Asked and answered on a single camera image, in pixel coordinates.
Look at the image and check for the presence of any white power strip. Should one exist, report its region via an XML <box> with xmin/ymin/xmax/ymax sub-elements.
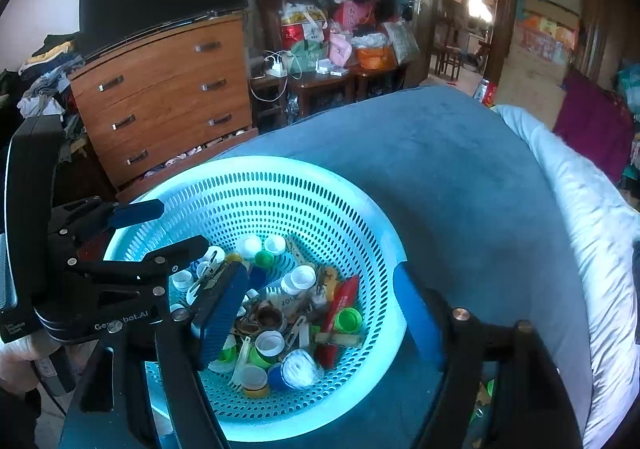
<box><xmin>262</xmin><ymin>51</ymin><xmax>301</xmax><ymax>80</ymax></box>

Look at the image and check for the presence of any wooden door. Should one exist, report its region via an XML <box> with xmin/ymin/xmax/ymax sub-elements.
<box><xmin>420</xmin><ymin>0</ymin><xmax>441</xmax><ymax>80</ymax></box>

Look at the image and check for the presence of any red white packet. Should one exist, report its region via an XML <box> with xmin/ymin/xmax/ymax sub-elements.
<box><xmin>475</xmin><ymin>79</ymin><xmax>498</xmax><ymax>104</ymax></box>

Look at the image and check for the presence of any red white-print tube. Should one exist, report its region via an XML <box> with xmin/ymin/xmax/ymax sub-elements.
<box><xmin>320</xmin><ymin>275</ymin><xmax>361</xmax><ymax>370</ymax></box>

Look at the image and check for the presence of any person's left hand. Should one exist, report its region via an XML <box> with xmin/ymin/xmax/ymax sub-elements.
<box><xmin>0</xmin><ymin>331</ymin><xmax>53</xmax><ymax>387</ymax></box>

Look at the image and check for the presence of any heap of mixed clothes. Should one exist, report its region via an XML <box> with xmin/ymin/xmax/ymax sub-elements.
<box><xmin>617</xmin><ymin>61</ymin><xmax>640</xmax><ymax>194</ymax></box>

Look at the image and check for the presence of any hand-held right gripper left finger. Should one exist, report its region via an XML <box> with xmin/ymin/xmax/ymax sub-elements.
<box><xmin>59</xmin><ymin>260</ymin><xmax>250</xmax><ymax>449</ymax></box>

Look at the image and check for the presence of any pile of plastic bottle caps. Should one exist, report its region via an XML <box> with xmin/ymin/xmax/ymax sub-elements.
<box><xmin>167</xmin><ymin>234</ymin><xmax>363</xmax><ymax>400</ymax></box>

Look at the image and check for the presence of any blue bed blanket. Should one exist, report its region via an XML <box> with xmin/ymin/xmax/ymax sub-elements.
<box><xmin>57</xmin><ymin>85</ymin><xmax>601</xmax><ymax>449</ymax></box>

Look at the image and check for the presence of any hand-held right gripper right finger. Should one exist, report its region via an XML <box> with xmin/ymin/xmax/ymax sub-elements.
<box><xmin>393</xmin><ymin>263</ymin><xmax>583</xmax><ymax>449</ymax></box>

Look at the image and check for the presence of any white duvet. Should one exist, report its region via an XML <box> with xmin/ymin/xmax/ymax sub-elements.
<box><xmin>492</xmin><ymin>104</ymin><xmax>640</xmax><ymax>449</ymax></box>

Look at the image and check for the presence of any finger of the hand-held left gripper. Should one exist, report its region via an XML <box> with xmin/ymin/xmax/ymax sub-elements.
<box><xmin>67</xmin><ymin>235</ymin><xmax>211</xmax><ymax>302</ymax></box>
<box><xmin>47</xmin><ymin>196</ymin><xmax>166</xmax><ymax>250</ymax></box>

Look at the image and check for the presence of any wooden dresser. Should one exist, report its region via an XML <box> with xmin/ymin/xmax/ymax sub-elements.
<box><xmin>67</xmin><ymin>13</ymin><xmax>261</xmax><ymax>202</ymax></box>

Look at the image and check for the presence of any stack of cardboard boxes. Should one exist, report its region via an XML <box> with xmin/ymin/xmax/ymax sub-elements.
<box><xmin>507</xmin><ymin>0</ymin><xmax>583</xmax><ymax>124</ymax></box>

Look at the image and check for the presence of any teal plastic basket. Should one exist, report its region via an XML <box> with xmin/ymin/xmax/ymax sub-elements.
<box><xmin>102</xmin><ymin>155</ymin><xmax>408</xmax><ymax>442</ymax></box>

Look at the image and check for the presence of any small dark wooden table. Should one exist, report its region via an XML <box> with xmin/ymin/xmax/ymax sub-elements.
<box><xmin>250</xmin><ymin>64</ymin><xmax>411</xmax><ymax>122</ymax></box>

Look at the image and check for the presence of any magenta blanket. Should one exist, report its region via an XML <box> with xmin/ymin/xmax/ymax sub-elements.
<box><xmin>552</xmin><ymin>69</ymin><xmax>638</xmax><ymax>187</ymax></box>

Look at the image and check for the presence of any pile of bags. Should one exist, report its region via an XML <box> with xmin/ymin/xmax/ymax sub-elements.
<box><xmin>277</xmin><ymin>0</ymin><xmax>421</xmax><ymax>72</ymax></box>

